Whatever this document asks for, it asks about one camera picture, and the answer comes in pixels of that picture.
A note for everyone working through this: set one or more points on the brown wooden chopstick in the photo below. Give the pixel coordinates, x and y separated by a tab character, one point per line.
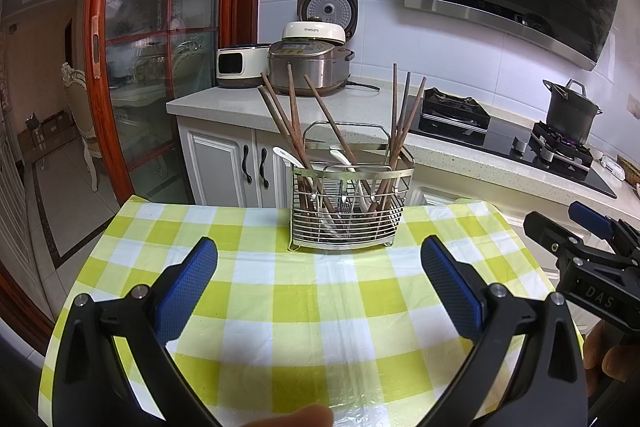
294	107
395	107
279	107
404	107
276	119
325	114
413	109

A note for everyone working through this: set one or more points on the white packet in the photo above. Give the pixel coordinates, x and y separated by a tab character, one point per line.
612	168

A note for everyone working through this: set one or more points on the white stone countertop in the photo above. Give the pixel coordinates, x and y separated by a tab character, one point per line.
225	104

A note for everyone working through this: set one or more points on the person's left hand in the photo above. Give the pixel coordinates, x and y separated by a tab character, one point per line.
300	419

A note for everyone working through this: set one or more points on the grey stockpot with lid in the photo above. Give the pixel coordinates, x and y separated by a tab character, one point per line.
570	112

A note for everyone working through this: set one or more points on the wicker basket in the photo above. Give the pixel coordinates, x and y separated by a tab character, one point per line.
631	174

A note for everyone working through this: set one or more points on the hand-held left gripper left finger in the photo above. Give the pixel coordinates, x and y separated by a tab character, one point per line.
187	289

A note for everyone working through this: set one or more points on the person's right hand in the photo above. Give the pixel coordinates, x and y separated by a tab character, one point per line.
594	349

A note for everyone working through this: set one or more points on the white ceramic spoon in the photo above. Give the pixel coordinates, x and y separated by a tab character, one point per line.
342	159
282	153

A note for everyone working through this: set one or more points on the small white bowl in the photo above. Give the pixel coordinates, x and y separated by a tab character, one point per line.
596	155

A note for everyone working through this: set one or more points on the ornate white chair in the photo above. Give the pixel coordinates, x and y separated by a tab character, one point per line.
82	117

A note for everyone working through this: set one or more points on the black burner grate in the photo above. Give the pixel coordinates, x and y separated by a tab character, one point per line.
452	107
560	149

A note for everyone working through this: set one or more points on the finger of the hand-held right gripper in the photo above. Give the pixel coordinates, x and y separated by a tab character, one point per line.
592	217
547	232

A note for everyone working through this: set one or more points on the open-lid rice cooker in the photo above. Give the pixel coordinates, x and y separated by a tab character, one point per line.
327	7

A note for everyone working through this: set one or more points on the white base cabinets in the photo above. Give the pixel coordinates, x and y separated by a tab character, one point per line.
220	162

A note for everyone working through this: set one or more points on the black glass gas cooktop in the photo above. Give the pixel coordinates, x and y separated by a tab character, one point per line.
500	142

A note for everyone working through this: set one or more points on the wall outlet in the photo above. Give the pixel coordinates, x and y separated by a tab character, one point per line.
634	104

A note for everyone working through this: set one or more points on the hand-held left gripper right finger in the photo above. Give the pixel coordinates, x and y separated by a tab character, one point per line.
452	289

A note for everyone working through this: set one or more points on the silver stove knob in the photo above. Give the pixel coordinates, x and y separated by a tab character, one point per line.
519	144
547	155

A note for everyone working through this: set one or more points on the white domed cooker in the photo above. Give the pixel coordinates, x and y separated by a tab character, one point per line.
312	32

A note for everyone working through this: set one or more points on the silver multicooker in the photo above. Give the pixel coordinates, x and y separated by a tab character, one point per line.
310	67

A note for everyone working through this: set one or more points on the small white appliance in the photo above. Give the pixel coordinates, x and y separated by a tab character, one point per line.
240	64

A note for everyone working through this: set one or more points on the cardboard boxes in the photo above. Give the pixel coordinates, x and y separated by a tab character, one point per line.
47	127

